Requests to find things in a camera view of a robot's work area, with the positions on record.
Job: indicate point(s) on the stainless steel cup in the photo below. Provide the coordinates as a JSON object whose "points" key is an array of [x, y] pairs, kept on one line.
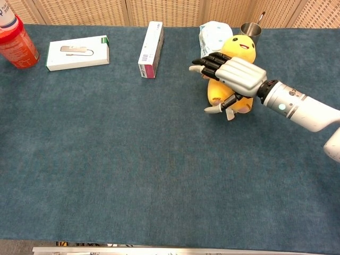
{"points": [[251, 29]]}

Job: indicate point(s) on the teal felt table mat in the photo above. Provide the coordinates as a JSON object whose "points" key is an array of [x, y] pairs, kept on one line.
{"points": [[159, 159]]}

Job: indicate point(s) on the white tube with blue print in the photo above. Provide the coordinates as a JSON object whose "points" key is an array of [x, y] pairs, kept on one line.
{"points": [[6, 16]]}

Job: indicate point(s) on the long white magenta box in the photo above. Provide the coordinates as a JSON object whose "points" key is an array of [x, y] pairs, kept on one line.
{"points": [[151, 50]]}

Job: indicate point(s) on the white USB hub box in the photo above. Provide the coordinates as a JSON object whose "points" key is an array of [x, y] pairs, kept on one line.
{"points": [[77, 53]]}

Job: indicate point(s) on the woven rattan folding screen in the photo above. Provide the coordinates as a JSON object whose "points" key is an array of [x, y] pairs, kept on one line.
{"points": [[170, 12]]}

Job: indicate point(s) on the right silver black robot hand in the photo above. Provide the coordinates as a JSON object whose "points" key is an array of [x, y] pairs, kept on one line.
{"points": [[239, 74]]}

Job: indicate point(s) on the red plastic bottle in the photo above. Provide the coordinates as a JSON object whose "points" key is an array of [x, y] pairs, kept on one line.
{"points": [[17, 47]]}

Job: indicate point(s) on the aluminium frame rail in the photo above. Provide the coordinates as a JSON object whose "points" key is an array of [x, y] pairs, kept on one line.
{"points": [[159, 251]]}

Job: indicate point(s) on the yellow plush toy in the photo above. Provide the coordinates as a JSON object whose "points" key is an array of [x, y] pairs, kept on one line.
{"points": [[240, 47]]}

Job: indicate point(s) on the white wet wipes pack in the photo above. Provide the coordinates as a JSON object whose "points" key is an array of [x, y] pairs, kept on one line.
{"points": [[212, 37]]}

